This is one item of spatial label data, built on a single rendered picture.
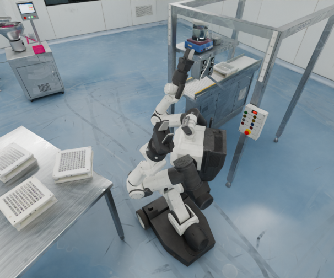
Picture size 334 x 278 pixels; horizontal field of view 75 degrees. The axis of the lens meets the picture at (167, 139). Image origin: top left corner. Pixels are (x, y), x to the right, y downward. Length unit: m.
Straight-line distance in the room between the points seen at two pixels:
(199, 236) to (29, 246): 1.15
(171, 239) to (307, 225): 1.38
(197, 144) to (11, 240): 1.14
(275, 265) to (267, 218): 0.44
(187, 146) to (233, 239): 1.36
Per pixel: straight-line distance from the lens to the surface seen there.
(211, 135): 1.25
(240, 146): 2.13
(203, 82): 2.63
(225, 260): 2.24
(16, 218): 1.53
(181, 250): 2.03
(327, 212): 2.88
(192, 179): 1.08
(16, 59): 4.12
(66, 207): 1.53
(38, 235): 1.50
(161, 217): 2.15
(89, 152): 1.67
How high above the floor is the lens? 2.08
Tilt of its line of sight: 43 degrees down
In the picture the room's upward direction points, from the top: straight up
